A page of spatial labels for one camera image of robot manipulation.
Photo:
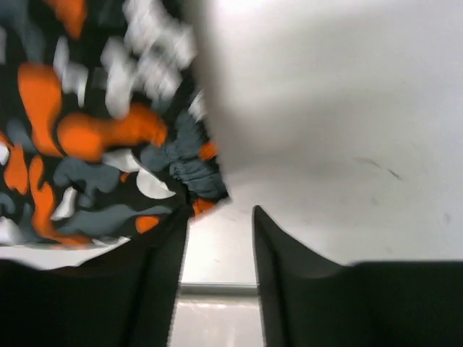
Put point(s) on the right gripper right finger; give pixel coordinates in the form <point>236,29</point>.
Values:
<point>309,300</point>

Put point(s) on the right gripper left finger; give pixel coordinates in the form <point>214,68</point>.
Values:
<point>124,297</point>

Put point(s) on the orange camouflage shorts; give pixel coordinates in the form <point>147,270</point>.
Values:
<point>102,131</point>

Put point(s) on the aluminium front rail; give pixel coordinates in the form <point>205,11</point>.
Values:
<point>218,289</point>

